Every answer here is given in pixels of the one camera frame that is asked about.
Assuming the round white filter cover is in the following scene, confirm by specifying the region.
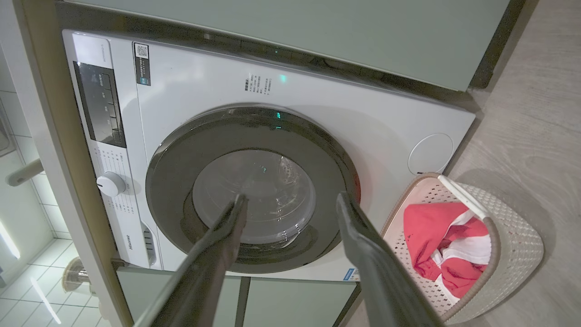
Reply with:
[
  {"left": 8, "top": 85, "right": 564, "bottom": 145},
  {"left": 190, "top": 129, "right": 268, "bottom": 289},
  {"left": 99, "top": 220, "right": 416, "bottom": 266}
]
[{"left": 408, "top": 133, "right": 454, "bottom": 176}]

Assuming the dark round washer door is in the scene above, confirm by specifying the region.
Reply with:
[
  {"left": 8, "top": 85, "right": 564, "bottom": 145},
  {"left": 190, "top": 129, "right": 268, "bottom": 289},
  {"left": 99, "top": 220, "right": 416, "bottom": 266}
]
[{"left": 145, "top": 104, "right": 361, "bottom": 274}]

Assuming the grey door handle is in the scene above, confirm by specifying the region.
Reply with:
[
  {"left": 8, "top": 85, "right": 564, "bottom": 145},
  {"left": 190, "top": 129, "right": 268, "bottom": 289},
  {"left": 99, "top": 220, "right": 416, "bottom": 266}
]
[{"left": 5, "top": 159, "right": 44, "bottom": 187}]

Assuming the plain red garment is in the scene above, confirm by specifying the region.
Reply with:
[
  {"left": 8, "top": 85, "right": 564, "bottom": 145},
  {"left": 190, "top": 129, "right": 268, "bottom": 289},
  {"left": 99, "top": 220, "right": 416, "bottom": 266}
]
[{"left": 403, "top": 202, "right": 491, "bottom": 298}]

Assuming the chrome round fixture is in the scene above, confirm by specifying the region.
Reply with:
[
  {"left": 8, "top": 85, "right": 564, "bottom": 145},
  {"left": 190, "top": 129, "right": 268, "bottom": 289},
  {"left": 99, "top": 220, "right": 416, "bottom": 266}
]
[{"left": 61, "top": 257, "right": 97, "bottom": 297}]

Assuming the cream perforated laundry basket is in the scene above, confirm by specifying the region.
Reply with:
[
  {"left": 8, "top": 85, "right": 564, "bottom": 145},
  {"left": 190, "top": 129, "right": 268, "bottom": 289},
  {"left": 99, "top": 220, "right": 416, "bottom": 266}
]
[{"left": 380, "top": 173, "right": 544, "bottom": 325}]

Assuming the pale green cabinet door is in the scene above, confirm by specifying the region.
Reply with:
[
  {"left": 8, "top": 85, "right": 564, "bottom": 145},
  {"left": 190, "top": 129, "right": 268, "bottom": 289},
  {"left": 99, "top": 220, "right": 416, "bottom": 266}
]
[
  {"left": 116, "top": 267, "right": 242, "bottom": 327},
  {"left": 243, "top": 277, "right": 359, "bottom": 327},
  {"left": 54, "top": 0, "right": 511, "bottom": 91}
]

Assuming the black washer display panel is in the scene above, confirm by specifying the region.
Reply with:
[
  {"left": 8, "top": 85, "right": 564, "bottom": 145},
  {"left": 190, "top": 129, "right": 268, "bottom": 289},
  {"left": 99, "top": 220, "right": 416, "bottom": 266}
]
[{"left": 74, "top": 61, "right": 127, "bottom": 149}]

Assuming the white washing machine dial knob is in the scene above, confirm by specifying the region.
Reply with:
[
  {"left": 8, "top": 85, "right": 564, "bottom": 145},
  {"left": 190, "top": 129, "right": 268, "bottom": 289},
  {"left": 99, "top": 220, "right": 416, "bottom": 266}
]
[{"left": 96, "top": 172, "right": 127, "bottom": 198}]

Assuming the red and white striped garment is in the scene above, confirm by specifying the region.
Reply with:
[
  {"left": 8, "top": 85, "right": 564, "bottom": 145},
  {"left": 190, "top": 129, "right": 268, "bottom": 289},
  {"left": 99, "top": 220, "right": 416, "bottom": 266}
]
[{"left": 431, "top": 210, "right": 492, "bottom": 305}]

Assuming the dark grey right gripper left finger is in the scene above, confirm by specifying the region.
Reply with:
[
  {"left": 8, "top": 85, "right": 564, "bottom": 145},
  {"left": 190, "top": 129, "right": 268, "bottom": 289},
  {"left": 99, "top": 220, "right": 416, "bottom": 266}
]
[{"left": 134, "top": 193, "right": 249, "bottom": 327}]

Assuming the black QR code sticker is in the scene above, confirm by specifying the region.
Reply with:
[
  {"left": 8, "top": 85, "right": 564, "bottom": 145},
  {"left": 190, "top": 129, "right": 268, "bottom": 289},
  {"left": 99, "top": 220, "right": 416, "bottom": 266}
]
[{"left": 133, "top": 42, "right": 151, "bottom": 86}]

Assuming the printed text warning label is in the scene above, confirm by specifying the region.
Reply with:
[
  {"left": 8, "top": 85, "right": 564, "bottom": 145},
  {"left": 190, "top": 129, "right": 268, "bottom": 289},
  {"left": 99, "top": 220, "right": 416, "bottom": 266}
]
[{"left": 244, "top": 75, "right": 273, "bottom": 96}]

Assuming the dark cabinet plinth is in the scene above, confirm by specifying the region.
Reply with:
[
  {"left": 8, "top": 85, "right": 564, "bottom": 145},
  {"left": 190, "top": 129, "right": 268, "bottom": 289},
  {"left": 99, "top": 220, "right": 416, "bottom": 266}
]
[{"left": 470, "top": 0, "right": 527, "bottom": 89}]

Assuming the white front-load washing machine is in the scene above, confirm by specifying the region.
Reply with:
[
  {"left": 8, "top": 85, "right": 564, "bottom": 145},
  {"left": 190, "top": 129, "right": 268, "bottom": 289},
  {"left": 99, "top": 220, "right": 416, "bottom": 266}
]
[{"left": 62, "top": 30, "right": 476, "bottom": 283}]

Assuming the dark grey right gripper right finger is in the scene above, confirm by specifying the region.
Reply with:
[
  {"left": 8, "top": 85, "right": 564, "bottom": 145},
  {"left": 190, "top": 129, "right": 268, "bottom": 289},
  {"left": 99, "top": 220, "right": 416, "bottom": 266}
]
[{"left": 336, "top": 191, "right": 444, "bottom": 327}]

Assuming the white detergent drawer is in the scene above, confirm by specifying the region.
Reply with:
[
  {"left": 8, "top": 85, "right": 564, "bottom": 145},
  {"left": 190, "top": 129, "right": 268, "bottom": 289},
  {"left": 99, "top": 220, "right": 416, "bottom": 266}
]
[{"left": 113, "top": 218, "right": 162, "bottom": 271}]

